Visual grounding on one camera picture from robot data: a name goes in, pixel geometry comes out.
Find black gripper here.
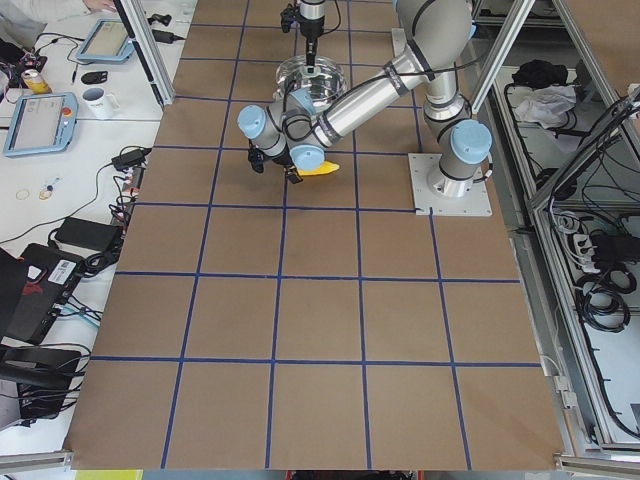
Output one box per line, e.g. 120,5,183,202
305,36,318,74
248,142,303,184

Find yellow corn cob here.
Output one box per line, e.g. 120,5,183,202
298,160,340,177

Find glass pot lid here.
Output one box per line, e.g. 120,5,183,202
274,55,348,109

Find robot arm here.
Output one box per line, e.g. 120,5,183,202
295,0,325,74
237,1,473,183

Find pale green electric pot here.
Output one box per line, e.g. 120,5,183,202
272,55,349,114

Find black power adapter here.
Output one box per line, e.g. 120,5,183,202
111,147,152,171

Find black power brick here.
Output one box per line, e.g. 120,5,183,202
55,217,122,252

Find far teach pendant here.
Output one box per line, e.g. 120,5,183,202
76,19,134,63

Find teach pendant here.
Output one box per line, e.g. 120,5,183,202
3,92,78,157
76,19,134,63

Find white mug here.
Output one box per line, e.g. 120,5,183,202
82,87,120,120

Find white crumpled cloth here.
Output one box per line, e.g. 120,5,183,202
514,86,577,129

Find near teach pendant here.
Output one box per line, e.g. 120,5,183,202
3,92,78,157

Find yellow drink can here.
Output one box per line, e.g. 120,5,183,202
21,69,52,95

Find black laptop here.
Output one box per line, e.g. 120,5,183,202
5,243,85,345

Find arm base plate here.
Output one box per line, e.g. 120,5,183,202
408,153,492,217
391,28,407,60

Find aluminium frame post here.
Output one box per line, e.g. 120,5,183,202
114,0,175,108

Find coiled black cables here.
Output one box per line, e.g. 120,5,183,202
574,269,632,332

